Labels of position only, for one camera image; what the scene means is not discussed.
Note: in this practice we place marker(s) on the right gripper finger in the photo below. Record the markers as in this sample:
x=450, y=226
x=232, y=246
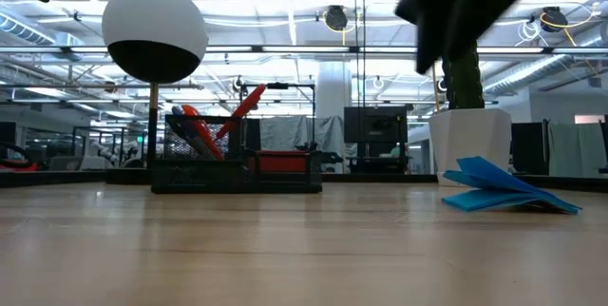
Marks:
x=418, y=4
x=430, y=35

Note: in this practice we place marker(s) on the blue capped grey marker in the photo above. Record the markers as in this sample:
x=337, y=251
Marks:
x=178, y=111

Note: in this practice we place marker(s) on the orange marker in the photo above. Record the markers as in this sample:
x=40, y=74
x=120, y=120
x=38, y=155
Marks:
x=202, y=128

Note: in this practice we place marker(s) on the black mesh desk organizer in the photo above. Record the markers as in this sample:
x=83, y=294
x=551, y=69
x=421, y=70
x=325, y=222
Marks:
x=204, y=182

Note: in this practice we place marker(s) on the white globe table lamp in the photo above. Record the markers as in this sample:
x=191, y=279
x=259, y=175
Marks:
x=157, y=16

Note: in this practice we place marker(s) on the green cactus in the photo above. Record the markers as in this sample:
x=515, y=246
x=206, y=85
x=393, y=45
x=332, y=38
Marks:
x=463, y=87

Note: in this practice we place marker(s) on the black monitor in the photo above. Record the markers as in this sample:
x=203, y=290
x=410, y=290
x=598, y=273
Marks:
x=375, y=125

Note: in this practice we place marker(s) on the white hexagonal plant pot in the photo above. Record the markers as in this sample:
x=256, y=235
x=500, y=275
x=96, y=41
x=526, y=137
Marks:
x=470, y=139

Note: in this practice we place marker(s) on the black cabinet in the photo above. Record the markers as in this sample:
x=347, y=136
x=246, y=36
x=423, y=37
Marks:
x=529, y=149

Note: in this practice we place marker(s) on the grey cover cloth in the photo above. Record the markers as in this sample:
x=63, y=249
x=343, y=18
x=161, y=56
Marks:
x=294, y=132

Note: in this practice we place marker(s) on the blue sticky note pad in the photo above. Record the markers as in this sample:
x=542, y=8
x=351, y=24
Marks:
x=494, y=199

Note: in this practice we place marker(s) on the pale green cloth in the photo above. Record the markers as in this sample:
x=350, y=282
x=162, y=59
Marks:
x=577, y=149

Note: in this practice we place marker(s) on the red box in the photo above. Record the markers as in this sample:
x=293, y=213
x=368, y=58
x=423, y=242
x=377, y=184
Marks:
x=280, y=161

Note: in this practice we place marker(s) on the red black cart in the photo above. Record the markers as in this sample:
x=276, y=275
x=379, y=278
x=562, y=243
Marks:
x=14, y=166

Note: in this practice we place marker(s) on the black metal rig frame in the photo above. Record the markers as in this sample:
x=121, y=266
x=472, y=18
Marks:
x=285, y=86

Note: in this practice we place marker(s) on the black aluminium table frame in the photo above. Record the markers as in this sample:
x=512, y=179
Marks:
x=47, y=178

